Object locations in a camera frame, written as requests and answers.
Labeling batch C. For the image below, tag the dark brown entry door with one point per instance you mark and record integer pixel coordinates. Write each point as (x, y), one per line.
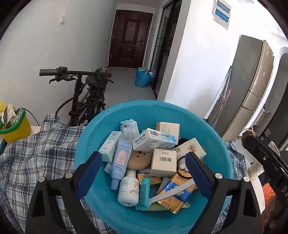
(129, 38)

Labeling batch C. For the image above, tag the small brown bottle with tag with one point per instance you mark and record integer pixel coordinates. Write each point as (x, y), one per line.
(248, 132)

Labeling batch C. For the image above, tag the orange black fabric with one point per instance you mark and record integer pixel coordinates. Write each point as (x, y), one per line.
(268, 190)

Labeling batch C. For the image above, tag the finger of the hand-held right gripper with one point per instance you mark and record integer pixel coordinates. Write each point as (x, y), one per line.
(275, 149)
(261, 155)

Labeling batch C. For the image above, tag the black bicycle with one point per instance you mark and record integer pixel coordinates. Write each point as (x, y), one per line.
(90, 101)

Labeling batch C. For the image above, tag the grey gold refrigerator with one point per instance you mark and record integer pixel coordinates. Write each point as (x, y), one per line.
(245, 90)

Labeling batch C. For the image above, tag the gold blue cigarette pack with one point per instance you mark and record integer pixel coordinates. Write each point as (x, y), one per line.
(173, 203)

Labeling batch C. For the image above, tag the blue shopping bag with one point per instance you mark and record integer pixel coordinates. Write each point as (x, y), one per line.
(144, 77)

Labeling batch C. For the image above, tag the white light switch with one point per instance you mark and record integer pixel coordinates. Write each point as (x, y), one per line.
(62, 19)

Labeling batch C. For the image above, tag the white pack red emblem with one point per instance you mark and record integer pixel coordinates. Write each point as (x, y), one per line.
(193, 148)

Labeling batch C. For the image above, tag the orange flat pack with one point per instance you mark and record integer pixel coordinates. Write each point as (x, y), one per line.
(155, 181)

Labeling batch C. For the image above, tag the small white pink puff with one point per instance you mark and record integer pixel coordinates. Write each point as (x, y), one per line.
(181, 165)

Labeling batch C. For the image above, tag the teal tube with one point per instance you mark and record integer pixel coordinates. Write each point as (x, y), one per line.
(143, 193)

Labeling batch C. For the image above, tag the dark round container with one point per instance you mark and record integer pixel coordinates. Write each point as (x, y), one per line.
(182, 141)

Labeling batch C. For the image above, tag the light blue sachet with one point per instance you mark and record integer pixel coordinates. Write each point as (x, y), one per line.
(128, 129)

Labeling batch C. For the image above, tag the white lotion bottle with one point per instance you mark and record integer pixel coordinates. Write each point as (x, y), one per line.
(127, 191)

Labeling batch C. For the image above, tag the cream box with barcode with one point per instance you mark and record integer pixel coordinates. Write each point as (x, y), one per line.
(163, 164)

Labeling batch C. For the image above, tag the white printed carton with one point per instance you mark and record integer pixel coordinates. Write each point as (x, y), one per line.
(9, 114)

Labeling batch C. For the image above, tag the light blue printed cigarette pack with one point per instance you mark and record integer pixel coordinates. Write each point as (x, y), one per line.
(146, 140)

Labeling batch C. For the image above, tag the yellow bin green rim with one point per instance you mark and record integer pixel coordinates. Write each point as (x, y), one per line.
(16, 132)

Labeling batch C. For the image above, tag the white desktop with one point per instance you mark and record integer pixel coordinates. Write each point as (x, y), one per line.
(255, 191)

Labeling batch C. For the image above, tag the light blue lotion tube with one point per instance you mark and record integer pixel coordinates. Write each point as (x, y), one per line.
(121, 157)

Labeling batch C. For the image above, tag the plain cream box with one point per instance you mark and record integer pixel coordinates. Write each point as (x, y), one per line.
(167, 128)

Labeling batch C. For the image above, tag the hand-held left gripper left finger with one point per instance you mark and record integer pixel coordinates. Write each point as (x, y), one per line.
(88, 177)

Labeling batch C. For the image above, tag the grey folded rack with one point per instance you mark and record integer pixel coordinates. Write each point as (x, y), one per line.
(222, 96)

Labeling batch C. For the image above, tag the white razor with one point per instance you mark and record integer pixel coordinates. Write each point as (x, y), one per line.
(171, 193)

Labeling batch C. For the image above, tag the person's right hand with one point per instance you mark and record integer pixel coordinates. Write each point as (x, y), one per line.
(274, 216)

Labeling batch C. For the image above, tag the blue plaid cloth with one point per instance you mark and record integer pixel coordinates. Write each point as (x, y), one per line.
(33, 153)

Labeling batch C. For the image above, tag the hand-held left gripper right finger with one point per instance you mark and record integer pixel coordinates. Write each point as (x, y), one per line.
(199, 177)

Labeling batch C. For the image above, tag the black framed glass door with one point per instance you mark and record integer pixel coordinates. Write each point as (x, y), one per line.
(165, 45)

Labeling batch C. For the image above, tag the tan round compact case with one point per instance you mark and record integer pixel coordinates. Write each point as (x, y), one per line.
(138, 160)

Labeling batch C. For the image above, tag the yellow plastic bag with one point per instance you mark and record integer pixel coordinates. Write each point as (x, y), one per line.
(1, 107)

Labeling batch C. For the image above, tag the blue plastic basin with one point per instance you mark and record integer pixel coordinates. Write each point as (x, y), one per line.
(108, 117)

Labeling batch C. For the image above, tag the wall panel with blue windows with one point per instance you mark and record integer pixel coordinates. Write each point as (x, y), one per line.
(221, 13)

